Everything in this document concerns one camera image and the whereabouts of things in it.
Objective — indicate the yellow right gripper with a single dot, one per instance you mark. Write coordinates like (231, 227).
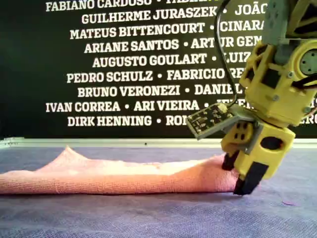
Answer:
(275, 153)

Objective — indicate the pink terry cloth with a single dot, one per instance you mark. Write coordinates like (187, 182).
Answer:
(123, 176)

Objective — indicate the yellow right robot arm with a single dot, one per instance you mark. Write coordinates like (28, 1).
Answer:
(277, 99)

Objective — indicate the small pink sticker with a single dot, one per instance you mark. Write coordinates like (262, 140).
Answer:
(289, 203)

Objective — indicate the dark blue table cover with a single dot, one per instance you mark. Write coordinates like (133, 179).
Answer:
(158, 218)

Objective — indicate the black banner with white names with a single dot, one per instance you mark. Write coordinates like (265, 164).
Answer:
(123, 62)

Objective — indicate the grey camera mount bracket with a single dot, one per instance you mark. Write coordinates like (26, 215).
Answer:
(245, 115)

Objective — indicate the black camera circuit board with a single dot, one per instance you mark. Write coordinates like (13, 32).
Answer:
(210, 119)

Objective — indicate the aluminium table frame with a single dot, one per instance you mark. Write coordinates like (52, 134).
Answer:
(99, 143)

